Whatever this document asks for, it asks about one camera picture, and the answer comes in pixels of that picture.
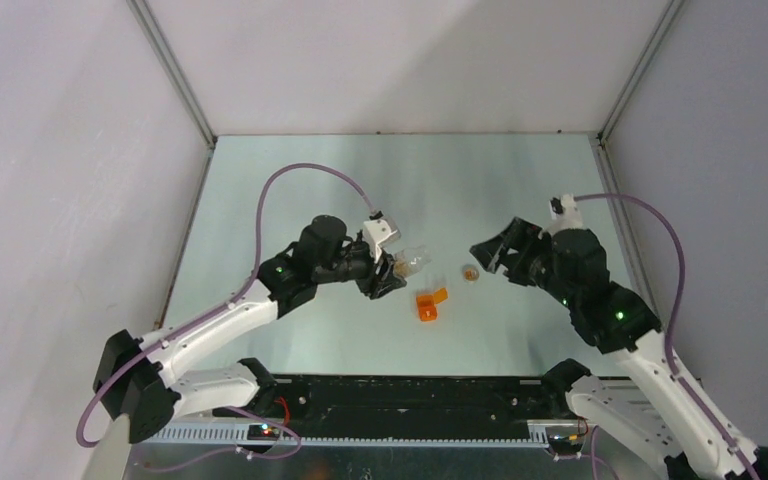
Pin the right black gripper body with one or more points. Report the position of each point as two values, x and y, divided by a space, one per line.
532 264

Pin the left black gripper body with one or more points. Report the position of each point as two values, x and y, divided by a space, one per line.
365 268

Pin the amber glass pill bottle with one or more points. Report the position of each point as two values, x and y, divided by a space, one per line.
411 261

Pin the orange pill organizer box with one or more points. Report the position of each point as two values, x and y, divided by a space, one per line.
427 304

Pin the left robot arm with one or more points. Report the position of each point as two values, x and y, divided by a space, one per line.
152 380

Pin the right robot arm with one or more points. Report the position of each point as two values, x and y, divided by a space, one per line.
684 435

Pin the right circuit board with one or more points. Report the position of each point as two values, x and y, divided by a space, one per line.
566 445

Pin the circuit board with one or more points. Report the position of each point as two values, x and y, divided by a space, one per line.
263 432
566 445

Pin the left circuit board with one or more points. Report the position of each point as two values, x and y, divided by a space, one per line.
263 432

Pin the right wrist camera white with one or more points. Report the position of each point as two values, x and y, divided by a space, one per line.
565 215

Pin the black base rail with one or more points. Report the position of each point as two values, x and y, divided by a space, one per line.
368 408

